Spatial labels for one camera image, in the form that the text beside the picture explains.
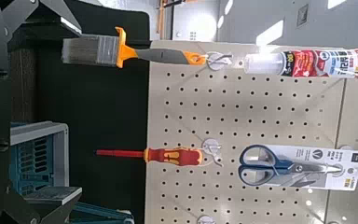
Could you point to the blue crate with grey rim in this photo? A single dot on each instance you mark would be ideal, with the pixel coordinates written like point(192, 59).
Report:
point(37, 130)

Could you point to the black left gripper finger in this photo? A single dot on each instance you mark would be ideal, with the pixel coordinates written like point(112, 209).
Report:
point(43, 12)
point(49, 199)

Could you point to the red yellow screwdriver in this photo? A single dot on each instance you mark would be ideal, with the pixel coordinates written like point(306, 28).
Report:
point(174, 156)

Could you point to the orange grey paintbrush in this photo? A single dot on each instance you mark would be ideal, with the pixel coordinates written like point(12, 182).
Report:
point(161, 56)

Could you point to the beige pegboard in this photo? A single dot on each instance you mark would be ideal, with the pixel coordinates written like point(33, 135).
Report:
point(245, 118)

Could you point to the blue scissors on white card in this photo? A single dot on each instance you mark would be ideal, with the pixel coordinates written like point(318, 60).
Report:
point(279, 166)

